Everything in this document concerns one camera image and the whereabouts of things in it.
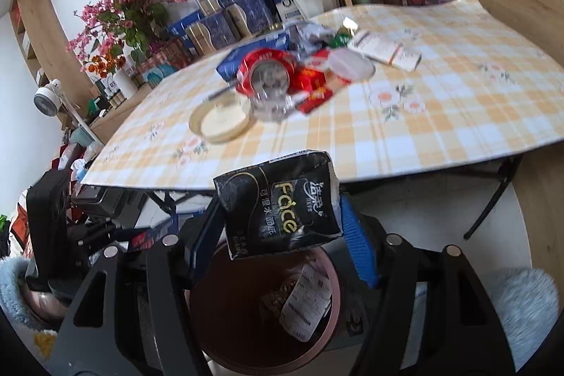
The green and gold snack wrapper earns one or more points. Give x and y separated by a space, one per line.
339 40

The black tissue packet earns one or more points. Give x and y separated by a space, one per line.
273 204

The red crushed can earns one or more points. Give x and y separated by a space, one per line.
253 59

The small white vase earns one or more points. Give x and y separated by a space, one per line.
123 83

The black case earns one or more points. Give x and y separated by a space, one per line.
105 202

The yellow plaid tablecloth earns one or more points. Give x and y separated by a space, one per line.
396 129

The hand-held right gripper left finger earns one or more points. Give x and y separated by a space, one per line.
199 252

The red patterned cloth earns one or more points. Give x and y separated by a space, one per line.
20 226

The person's left forearm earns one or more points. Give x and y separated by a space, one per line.
13 283

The person's printed white pajamas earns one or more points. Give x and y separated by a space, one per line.
44 345

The small orange artificial flowers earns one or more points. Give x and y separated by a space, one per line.
101 65

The white and blue milk carton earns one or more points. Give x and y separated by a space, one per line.
285 4

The red and silver box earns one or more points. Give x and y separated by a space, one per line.
310 78

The white desk fan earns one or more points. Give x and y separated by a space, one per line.
46 99

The white carton with orange stripe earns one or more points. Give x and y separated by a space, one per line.
376 45

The clear plastic cup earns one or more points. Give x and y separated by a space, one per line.
271 107

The dark red patterned box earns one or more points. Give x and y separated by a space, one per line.
172 52

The brown round bin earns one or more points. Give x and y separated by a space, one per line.
233 314

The round teal tin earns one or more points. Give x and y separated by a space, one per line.
158 73

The cream round lid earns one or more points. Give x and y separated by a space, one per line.
220 125

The small white carton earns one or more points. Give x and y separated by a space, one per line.
407 61

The blue flat box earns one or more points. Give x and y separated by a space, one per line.
231 63

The crumpled white paper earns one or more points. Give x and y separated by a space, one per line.
308 33

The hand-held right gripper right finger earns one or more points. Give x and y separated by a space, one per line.
357 244

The white round plastic lid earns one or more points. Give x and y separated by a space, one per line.
352 65

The pale fluffy rug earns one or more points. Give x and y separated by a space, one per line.
520 305

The white printed label packet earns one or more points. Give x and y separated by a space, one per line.
304 305

